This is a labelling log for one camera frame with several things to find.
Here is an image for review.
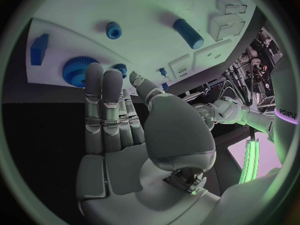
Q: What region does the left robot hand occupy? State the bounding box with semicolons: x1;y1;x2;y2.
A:
191;102;216;131

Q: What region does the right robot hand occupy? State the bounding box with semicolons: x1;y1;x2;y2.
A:
75;62;223;225

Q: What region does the short blue cylinder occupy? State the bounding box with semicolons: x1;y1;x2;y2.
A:
105;21;124;40

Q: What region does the white task board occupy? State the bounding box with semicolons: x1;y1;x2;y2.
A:
25;0;259;96

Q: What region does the glowing light bar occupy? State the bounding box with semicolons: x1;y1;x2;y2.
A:
238;137;260;185

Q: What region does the blue upright cylinder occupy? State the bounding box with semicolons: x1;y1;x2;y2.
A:
172;18;205;50

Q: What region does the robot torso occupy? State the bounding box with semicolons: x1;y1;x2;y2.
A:
268;56;300;175

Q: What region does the small blue gear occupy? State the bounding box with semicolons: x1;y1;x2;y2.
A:
113;63;128;79

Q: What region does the large blue gear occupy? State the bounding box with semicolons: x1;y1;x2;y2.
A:
61;55;101;89

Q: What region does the blue block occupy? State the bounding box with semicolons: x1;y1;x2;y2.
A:
30;33;50;67

